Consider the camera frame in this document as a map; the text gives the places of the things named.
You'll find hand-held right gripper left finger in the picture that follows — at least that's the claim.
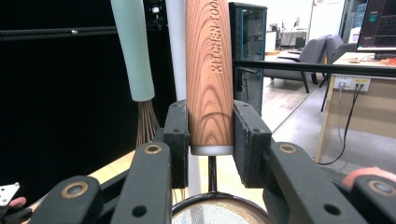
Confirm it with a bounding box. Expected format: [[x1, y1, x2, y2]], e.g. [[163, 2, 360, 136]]
[[163, 99, 191, 189]]

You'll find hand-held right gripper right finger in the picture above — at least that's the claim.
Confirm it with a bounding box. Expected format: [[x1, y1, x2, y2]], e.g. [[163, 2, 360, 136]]
[[233, 99, 273, 189]]

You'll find strainer with wooden handle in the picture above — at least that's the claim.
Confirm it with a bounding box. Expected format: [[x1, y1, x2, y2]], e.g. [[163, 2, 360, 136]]
[[171, 0, 273, 224]]

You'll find whisk with pale green handle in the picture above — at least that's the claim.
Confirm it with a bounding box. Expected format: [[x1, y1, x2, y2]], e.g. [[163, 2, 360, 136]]
[[109, 0, 161, 149]]

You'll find black glass-door cabinet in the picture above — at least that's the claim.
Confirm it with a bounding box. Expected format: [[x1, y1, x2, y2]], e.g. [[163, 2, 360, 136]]
[[228, 2, 268, 117]]

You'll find grey armchair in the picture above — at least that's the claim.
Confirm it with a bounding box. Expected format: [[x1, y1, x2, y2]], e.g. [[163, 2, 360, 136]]
[[263, 34, 332, 94], [318, 35, 359, 89]]

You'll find light wooden desk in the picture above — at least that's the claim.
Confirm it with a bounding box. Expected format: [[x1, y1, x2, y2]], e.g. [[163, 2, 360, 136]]
[[314, 51, 396, 164]]

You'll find computer monitor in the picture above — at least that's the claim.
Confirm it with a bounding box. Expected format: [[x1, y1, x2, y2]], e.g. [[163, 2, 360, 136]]
[[356, 0, 396, 52]]

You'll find grey power cable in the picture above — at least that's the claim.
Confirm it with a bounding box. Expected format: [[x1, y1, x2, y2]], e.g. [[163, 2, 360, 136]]
[[336, 81, 345, 145]]

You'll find black frame bar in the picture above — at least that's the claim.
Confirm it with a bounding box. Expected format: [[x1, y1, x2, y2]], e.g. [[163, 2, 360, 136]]
[[233, 59, 396, 78], [0, 25, 119, 42]]

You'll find black power cable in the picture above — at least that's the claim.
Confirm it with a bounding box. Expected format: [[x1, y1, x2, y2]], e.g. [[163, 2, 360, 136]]
[[317, 83, 364, 166]]

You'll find white wall socket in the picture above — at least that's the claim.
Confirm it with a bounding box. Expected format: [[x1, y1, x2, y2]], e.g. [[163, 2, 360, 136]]
[[332, 76, 372, 93]]

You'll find black camera on stand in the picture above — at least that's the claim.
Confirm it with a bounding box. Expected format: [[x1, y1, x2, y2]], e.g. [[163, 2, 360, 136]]
[[147, 1, 165, 32]]

